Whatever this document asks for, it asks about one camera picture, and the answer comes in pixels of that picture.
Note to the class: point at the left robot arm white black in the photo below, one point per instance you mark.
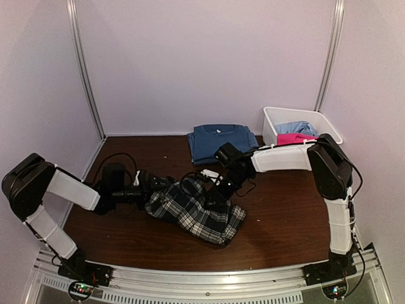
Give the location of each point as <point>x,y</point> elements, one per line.
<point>34,184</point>

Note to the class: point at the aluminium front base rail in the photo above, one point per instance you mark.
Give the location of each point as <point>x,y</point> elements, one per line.
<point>276,285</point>

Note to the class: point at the blue checked folded shirt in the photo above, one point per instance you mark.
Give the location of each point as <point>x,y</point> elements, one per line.
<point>250,142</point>

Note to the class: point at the white plastic laundry bin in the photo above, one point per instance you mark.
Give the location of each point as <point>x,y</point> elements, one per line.
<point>286,121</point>

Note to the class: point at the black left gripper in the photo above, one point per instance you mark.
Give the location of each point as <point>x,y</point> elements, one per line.
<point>153,187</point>

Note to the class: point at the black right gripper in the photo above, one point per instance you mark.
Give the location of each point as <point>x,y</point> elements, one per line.
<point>219,197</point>

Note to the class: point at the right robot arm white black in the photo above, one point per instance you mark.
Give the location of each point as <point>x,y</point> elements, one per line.
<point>331,169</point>

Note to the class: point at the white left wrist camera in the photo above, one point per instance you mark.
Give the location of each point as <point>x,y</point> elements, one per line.
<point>136,178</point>

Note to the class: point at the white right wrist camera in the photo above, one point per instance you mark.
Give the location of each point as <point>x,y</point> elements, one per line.
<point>213,176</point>

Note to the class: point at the light blue garment in bin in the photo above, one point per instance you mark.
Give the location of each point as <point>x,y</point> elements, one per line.
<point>303,127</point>

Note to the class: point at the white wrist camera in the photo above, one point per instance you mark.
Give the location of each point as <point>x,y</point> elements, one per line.
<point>213,176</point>
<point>136,178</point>

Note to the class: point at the aluminium frame post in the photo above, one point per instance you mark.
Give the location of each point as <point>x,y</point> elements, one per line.
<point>82,67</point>
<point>335,34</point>

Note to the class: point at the black white plaid shirt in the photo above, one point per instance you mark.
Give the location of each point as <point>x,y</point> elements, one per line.
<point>183,204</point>

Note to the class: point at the left aluminium frame post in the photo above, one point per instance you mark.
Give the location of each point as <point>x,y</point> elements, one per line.
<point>82,67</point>

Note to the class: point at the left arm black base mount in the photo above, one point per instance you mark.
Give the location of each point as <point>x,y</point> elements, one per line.
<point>85,279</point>

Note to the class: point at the right aluminium frame post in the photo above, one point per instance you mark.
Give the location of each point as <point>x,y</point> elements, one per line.
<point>335,34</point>

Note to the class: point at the dark blue polo shirt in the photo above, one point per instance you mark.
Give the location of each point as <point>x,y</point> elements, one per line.
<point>220,128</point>

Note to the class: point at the pink cloth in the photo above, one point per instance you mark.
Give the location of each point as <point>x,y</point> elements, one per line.
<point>293,138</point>

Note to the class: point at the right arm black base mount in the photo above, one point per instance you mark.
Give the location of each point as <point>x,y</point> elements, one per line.
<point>332,276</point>

